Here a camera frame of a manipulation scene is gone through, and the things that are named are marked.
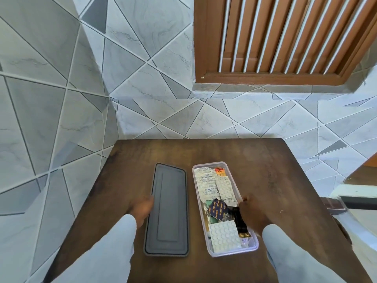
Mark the person's left hand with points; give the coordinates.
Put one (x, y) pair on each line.
(140, 211)

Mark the person's right hand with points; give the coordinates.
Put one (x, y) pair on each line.
(254, 214)

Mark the person's right fingers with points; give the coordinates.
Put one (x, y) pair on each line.
(244, 202)

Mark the person's left fingers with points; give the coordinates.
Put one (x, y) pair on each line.
(147, 206)

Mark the person's left forearm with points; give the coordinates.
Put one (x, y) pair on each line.
(100, 252)

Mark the person's right forearm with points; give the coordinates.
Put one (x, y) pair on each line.
(294, 259)

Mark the black sachet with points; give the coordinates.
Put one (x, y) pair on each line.
(239, 220)

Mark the grey rectangular container lid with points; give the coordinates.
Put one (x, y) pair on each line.
(168, 209)

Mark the small white pill blister pack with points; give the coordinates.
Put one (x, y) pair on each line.
(224, 188)

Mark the dark blue blister pack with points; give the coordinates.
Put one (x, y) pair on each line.
(217, 209)

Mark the large white pill blister pack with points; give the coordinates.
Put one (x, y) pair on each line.
(225, 236)

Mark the orange medicine packet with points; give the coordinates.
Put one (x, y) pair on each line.
(220, 172)

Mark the clear plastic rectangular container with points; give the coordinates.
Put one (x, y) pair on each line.
(252, 244)

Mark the silver foil tablet strip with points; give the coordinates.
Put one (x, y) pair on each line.
(205, 182)

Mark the brown wooden furniture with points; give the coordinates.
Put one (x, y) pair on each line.
(363, 170)

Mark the brown wooden louvered window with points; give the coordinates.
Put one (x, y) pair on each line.
(282, 38)

